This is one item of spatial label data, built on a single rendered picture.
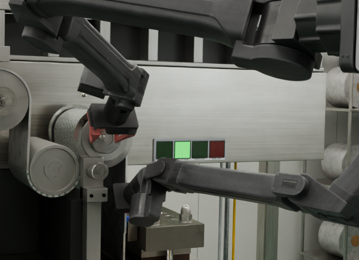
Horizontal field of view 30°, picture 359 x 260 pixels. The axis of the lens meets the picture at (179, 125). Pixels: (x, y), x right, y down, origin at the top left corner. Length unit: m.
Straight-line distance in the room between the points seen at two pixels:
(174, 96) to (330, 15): 1.37
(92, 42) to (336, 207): 0.49
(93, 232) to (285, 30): 0.96
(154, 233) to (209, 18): 0.93
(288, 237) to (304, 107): 2.98
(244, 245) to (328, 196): 3.85
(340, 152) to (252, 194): 3.57
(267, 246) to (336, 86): 2.51
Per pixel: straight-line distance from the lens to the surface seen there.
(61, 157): 1.61
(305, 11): 0.75
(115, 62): 1.20
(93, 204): 1.59
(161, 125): 2.04
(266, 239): 2.46
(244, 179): 1.31
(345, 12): 0.71
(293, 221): 5.19
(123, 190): 1.61
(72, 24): 1.05
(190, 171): 1.41
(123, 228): 1.69
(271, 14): 0.80
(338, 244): 4.88
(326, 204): 1.17
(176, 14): 0.84
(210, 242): 4.86
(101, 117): 1.47
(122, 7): 0.87
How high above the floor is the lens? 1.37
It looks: 3 degrees down
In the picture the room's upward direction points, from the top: 1 degrees clockwise
